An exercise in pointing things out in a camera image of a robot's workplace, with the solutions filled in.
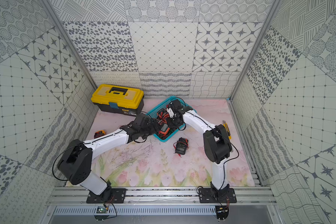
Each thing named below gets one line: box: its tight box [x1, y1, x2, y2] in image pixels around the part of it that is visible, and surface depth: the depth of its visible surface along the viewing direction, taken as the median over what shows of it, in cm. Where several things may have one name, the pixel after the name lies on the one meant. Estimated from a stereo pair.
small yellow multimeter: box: [93, 129, 107, 139], surface depth 97 cm
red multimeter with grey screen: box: [156, 108, 170, 123], surface depth 103 cm
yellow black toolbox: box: [90, 84, 145, 117], surface depth 102 cm
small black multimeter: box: [173, 137, 189, 159], surface depth 92 cm
